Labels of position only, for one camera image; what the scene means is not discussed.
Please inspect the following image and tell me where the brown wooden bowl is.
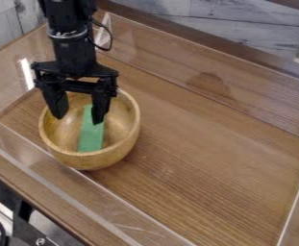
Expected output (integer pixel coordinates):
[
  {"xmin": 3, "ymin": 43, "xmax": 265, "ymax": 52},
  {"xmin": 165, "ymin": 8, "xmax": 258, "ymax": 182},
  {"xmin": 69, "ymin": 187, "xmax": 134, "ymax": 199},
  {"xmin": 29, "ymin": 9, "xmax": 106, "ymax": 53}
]
[{"xmin": 39, "ymin": 89, "xmax": 141, "ymax": 170}]

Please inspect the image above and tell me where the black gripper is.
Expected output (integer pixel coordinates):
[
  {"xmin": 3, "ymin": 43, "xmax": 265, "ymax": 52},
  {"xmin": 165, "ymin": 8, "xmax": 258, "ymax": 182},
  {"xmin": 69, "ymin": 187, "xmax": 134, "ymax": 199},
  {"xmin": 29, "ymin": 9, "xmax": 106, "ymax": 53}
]
[{"xmin": 31, "ymin": 31, "xmax": 118, "ymax": 125}]

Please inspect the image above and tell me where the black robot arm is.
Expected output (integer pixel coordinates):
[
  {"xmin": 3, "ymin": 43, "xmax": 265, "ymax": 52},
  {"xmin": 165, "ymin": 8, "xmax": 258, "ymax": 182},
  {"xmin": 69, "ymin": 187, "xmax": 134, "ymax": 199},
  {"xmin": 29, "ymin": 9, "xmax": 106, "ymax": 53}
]
[{"xmin": 31, "ymin": 0, "xmax": 118, "ymax": 125}]

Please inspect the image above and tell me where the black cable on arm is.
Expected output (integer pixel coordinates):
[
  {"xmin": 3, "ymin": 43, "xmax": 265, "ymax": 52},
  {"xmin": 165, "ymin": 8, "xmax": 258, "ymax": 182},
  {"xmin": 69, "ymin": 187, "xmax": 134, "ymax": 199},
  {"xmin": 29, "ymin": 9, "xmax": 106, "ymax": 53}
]
[{"xmin": 86, "ymin": 17, "xmax": 116, "ymax": 52}]

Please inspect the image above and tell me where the clear acrylic tray wall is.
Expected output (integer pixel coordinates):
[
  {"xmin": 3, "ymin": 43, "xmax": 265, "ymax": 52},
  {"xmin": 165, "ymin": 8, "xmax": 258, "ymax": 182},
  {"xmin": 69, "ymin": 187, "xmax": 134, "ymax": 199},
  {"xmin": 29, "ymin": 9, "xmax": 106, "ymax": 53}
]
[{"xmin": 0, "ymin": 12, "xmax": 299, "ymax": 246}]

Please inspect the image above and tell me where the green rectangular block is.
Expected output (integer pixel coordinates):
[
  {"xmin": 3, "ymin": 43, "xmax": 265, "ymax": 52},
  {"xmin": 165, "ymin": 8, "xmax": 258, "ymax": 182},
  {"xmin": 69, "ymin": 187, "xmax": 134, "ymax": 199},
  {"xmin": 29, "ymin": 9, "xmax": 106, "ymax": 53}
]
[{"xmin": 78, "ymin": 105, "xmax": 105, "ymax": 152}]

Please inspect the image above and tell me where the clear acrylic corner bracket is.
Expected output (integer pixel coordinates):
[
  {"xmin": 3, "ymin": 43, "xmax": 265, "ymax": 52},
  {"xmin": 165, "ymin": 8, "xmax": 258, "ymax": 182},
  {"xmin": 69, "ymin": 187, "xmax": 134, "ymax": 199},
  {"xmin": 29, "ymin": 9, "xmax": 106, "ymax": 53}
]
[{"xmin": 93, "ymin": 15, "xmax": 114, "ymax": 51}]

